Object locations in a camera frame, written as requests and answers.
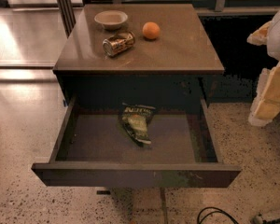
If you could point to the gold soda can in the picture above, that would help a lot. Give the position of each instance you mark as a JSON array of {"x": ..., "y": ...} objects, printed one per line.
[{"x": 118, "y": 43}]

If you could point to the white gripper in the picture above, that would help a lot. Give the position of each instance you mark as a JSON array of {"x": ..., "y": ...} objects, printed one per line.
[{"x": 279, "y": 36}]

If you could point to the beige ceramic bowl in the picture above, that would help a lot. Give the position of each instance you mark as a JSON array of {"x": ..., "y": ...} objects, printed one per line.
[{"x": 111, "y": 19}]

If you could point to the open dark top drawer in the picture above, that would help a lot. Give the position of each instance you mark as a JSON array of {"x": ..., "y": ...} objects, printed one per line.
[{"x": 93, "y": 149}]

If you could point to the dark grey drawer cabinet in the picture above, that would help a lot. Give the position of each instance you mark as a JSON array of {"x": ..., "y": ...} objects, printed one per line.
[{"x": 163, "y": 72}]

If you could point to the white power strip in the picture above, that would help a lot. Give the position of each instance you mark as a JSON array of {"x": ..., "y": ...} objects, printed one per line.
[{"x": 272, "y": 217}]

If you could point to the orange fruit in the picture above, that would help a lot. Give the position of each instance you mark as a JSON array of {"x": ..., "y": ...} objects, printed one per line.
[{"x": 151, "y": 30}]

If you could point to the green jalapeno chip bag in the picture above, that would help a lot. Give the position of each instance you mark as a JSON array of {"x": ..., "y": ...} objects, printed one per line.
[{"x": 135, "y": 119}]

